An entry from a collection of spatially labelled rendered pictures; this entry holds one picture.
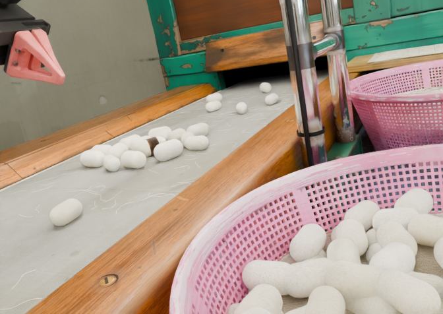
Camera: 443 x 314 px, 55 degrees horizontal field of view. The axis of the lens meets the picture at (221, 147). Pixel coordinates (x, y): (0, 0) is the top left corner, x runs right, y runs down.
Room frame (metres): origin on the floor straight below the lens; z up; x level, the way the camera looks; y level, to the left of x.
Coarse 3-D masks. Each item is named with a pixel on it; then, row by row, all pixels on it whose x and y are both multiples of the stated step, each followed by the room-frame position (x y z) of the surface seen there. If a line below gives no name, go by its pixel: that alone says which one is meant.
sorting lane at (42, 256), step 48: (240, 96) 0.89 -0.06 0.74; (288, 96) 0.77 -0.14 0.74; (240, 144) 0.50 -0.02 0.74; (0, 192) 0.49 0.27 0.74; (48, 192) 0.45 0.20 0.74; (96, 192) 0.42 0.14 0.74; (144, 192) 0.39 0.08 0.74; (0, 240) 0.34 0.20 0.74; (48, 240) 0.32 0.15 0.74; (96, 240) 0.30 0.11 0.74; (0, 288) 0.25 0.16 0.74; (48, 288) 0.24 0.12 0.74
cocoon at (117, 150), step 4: (116, 144) 0.54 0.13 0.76; (120, 144) 0.54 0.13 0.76; (124, 144) 0.54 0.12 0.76; (108, 148) 0.53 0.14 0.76; (112, 148) 0.52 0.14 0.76; (116, 148) 0.53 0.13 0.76; (120, 148) 0.53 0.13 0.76; (124, 148) 0.54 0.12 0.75; (108, 152) 0.52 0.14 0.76; (112, 152) 0.52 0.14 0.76; (116, 152) 0.52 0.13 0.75; (120, 152) 0.52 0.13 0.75; (116, 156) 0.52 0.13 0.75; (120, 156) 0.52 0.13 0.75
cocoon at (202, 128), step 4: (196, 124) 0.58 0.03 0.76; (200, 124) 0.58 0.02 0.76; (204, 124) 0.58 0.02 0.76; (188, 128) 0.58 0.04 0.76; (192, 128) 0.57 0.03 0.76; (196, 128) 0.57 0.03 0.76; (200, 128) 0.57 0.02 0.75; (204, 128) 0.58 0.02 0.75; (208, 128) 0.58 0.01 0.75; (192, 132) 0.57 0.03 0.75; (196, 132) 0.57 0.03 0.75; (200, 132) 0.57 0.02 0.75; (204, 132) 0.58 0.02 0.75; (208, 132) 0.58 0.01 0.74
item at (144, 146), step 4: (144, 140) 0.53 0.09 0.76; (160, 140) 0.53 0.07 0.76; (164, 140) 0.53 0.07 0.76; (140, 144) 0.52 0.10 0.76; (144, 144) 0.52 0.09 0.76; (148, 144) 0.52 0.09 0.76; (140, 148) 0.52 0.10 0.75; (144, 148) 0.52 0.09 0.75; (148, 148) 0.52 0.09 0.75; (144, 152) 0.52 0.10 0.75; (148, 152) 0.52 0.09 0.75
